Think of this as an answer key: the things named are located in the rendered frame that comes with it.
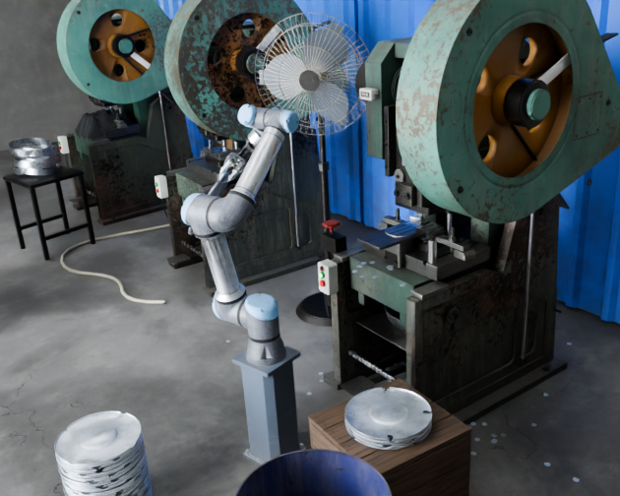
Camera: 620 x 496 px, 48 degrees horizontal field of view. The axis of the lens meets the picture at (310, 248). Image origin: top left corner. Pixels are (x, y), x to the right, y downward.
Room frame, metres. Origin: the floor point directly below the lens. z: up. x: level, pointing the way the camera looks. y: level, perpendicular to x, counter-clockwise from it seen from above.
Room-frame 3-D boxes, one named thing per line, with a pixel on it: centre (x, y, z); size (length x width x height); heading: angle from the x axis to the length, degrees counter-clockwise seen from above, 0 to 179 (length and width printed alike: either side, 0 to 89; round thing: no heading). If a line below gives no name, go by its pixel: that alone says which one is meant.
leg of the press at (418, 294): (2.51, -0.74, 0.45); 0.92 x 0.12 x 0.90; 124
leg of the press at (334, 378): (2.95, -0.44, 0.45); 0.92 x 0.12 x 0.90; 124
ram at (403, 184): (2.63, -0.44, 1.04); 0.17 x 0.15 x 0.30; 124
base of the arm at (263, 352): (2.25, 0.19, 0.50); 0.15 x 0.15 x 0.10
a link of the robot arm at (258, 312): (2.25, 0.19, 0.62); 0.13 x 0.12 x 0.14; 52
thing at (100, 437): (1.99, 0.77, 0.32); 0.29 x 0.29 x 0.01
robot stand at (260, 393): (2.25, 0.19, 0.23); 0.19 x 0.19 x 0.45; 49
